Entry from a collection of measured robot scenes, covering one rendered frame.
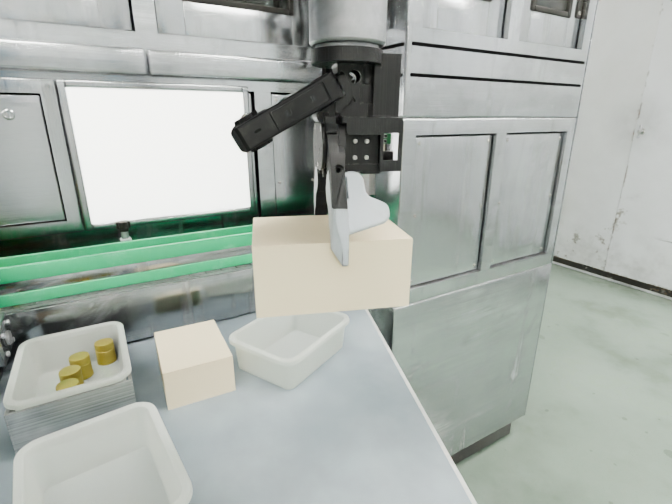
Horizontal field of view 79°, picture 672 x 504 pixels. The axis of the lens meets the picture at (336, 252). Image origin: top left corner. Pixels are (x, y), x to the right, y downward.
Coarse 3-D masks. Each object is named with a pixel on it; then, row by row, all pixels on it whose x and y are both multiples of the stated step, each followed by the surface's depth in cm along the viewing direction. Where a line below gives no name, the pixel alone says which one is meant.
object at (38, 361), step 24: (48, 336) 78; (72, 336) 80; (96, 336) 82; (120, 336) 78; (24, 360) 72; (48, 360) 79; (96, 360) 83; (120, 360) 78; (24, 384) 68; (48, 384) 75; (96, 384) 64; (24, 408) 61
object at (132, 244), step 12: (228, 228) 107; (240, 228) 108; (252, 228) 110; (132, 240) 96; (144, 240) 97; (156, 240) 98; (168, 240) 100; (180, 240) 101; (48, 252) 88; (60, 252) 89; (72, 252) 90; (84, 252) 91; (96, 252) 92; (0, 264) 84; (12, 264) 85
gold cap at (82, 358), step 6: (72, 354) 77; (78, 354) 77; (84, 354) 77; (72, 360) 75; (78, 360) 75; (84, 360) 76; (90, 360) 78; (84, 366) 76; (90, 366) 78; (84, 372) 76; (90, 372) 78; (84, 378) 77
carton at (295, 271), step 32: (256, 224) 46; (288, 224) 46; (320, 224) 46; (384, 224) 46; (256, 256) 39; (288, 256) 39; (320, 256) 40; (352, 256) 40; (384, 256) 41; (256, 288) 40; (288, 288) 40; (320, 288) 41; (352, 288) 42; (384, 288) 42
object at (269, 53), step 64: (0, 0) 83; (64, 0) 88; (128, 0) 96; (192, 0) 100; (256, 0) 108; (0, 64) 83; (64, 64) 88; (128, 64) 94; (192, 64) 101; (256, 64) 108; (64, 128) 94; (256, 192) 121; (0, 256) 94
